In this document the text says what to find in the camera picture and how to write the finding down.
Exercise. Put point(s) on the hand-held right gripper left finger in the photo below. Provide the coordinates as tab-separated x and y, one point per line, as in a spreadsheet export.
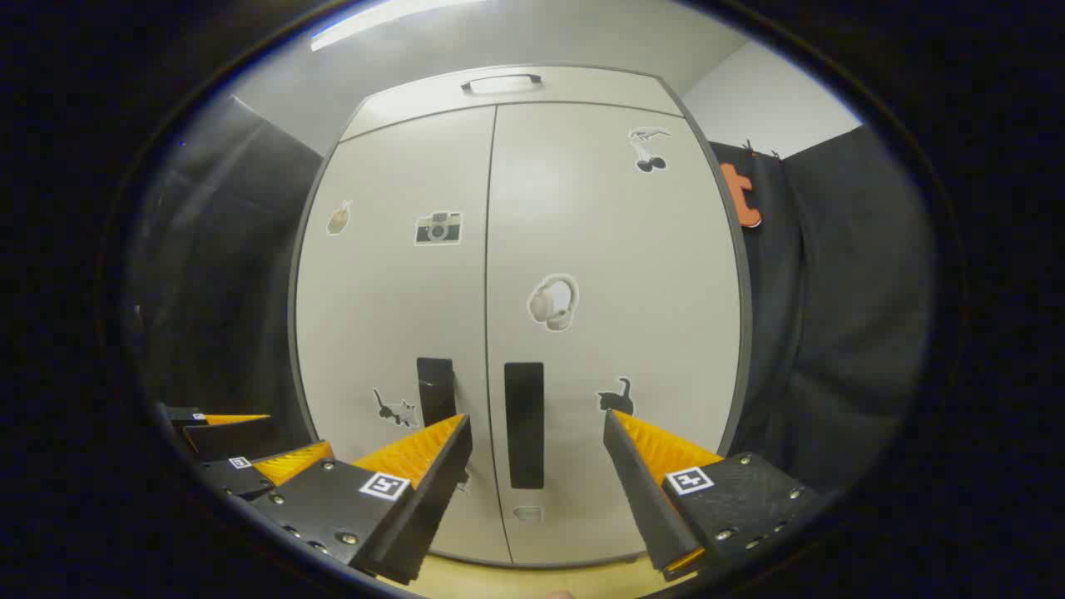
437	499

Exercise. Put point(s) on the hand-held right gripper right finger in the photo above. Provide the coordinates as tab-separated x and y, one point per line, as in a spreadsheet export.
645	499

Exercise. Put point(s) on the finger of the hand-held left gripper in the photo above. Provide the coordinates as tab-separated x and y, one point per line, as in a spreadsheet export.
229	476
233	437

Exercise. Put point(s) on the grey double-door shoe cabinet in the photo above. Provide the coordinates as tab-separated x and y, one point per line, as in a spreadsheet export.
746	333

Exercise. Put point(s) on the white cabinet drawer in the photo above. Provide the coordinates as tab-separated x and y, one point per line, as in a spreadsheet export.
582	87

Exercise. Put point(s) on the black backdrop cloth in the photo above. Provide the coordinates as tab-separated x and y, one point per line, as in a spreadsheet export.
849	316
216	266

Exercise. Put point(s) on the ceiling light strip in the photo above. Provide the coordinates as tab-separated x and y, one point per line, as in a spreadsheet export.
374	21

